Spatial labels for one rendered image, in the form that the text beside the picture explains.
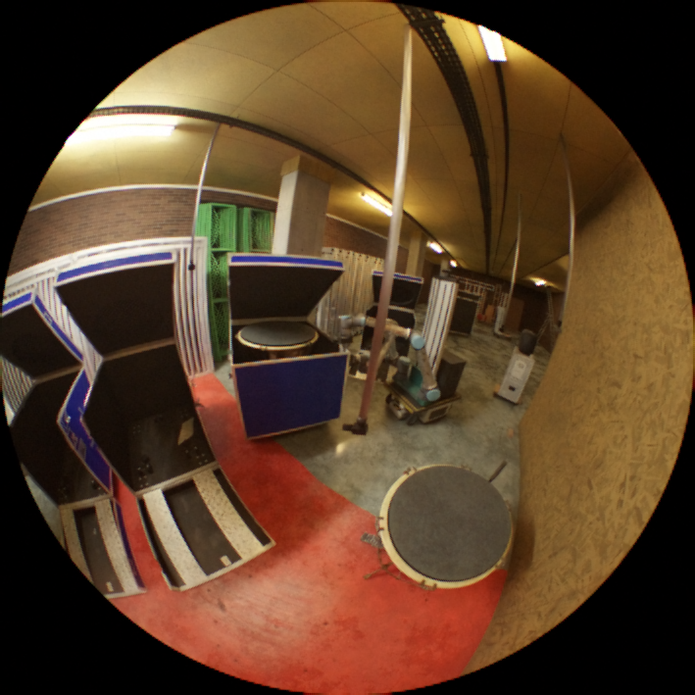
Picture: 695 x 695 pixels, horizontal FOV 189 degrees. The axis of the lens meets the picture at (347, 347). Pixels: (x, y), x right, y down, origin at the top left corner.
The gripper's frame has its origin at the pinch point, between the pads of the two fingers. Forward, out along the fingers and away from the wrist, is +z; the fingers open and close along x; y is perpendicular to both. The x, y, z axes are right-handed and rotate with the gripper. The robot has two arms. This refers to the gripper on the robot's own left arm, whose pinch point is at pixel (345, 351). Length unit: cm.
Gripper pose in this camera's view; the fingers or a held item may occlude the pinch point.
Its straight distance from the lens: 197.6
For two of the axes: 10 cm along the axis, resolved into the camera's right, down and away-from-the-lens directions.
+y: -5.1, -2.1, 8.3
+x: -8.6, 0.9, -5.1
